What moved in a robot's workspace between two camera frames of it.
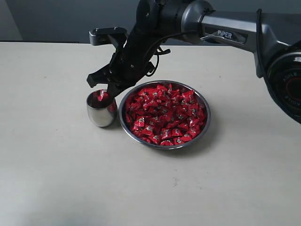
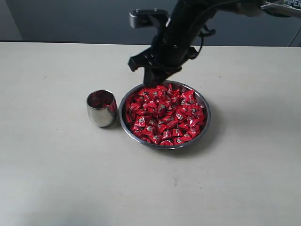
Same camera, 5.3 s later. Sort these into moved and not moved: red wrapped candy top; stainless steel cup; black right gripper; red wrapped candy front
Moved: black right gripper
Not moved: red wrapped candy top; red wrapped candy front; stainless steel cup
